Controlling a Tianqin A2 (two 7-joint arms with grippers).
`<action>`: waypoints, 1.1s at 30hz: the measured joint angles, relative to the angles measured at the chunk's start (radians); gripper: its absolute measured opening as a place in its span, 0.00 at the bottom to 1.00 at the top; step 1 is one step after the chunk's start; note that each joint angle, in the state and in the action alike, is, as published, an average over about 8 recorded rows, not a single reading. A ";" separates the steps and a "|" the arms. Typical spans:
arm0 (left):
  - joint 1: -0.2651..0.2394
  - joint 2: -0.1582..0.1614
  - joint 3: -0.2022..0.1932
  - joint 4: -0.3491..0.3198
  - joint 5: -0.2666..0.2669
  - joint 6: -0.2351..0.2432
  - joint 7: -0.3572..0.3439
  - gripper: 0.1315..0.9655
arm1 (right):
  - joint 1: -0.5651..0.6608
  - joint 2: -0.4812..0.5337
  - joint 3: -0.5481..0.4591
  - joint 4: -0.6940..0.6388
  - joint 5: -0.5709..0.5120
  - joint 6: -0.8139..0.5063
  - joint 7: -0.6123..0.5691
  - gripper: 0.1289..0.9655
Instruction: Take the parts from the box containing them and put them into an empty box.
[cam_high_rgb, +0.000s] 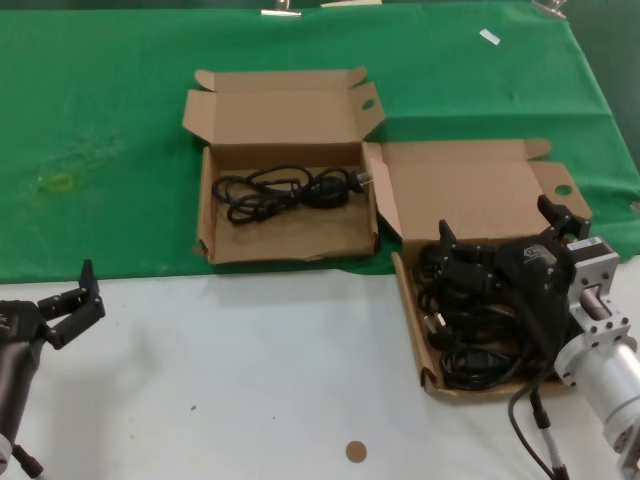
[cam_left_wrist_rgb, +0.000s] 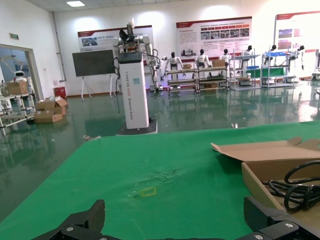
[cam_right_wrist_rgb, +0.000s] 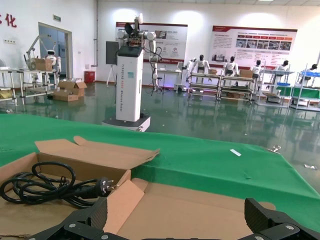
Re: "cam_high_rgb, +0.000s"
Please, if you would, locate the open brown cardboard box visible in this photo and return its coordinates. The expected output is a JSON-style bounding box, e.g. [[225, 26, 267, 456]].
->
[[367, 138, 599, 405], [180, 66, 386, 265]]

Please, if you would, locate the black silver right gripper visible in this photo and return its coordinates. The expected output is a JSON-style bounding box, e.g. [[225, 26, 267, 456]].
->
[[437, 194, 640, 359]]

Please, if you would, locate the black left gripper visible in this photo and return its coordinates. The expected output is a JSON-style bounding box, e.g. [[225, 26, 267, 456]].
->
[[0, 258, 107, 354]]

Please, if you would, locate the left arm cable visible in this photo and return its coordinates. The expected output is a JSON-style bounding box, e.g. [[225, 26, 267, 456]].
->
[[9, 442, 49, 480]]

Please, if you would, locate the silver binder clip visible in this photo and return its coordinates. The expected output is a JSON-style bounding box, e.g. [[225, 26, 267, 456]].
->
[[260, 0, 303, 17], [530, 0, 569, 20]]

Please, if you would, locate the cable with silver connector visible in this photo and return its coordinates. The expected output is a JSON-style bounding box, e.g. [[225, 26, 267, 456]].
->
[[529, 384, 569, 480]]

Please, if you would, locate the green table cloth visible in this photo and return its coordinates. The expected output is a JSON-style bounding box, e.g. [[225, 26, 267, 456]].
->
[[0, 1, 640, 284]]

